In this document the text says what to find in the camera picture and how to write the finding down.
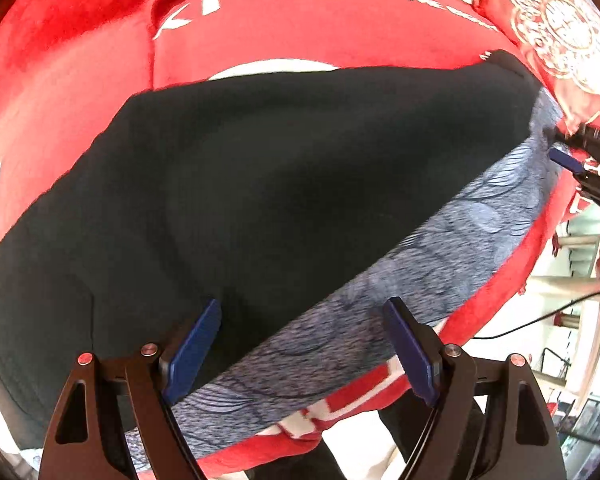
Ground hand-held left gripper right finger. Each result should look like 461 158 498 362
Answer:
382 297 567 480

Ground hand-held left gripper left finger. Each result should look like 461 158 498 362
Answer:
39 298 223 480

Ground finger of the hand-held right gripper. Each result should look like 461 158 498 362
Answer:
553 128 588 150
549 147 588 177

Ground black pants with grey waistband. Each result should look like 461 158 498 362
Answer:
0 50 564 477

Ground red pillow with white ornament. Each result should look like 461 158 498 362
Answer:
472 0 600 132

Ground red printed blanket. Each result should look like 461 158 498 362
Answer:
0 0 600 480

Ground black cable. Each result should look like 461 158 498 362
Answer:
474 287 600 341

